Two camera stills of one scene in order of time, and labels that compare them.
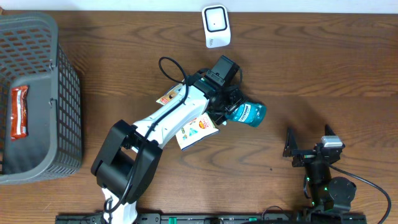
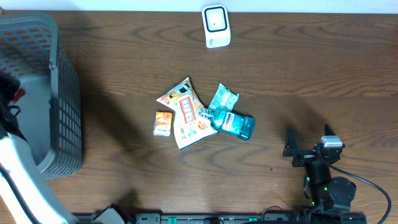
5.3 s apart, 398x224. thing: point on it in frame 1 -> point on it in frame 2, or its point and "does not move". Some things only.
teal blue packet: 252,114 -> 242,126
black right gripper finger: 328,131 does not move
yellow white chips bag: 199,130 does not move
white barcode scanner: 216,25 does not move
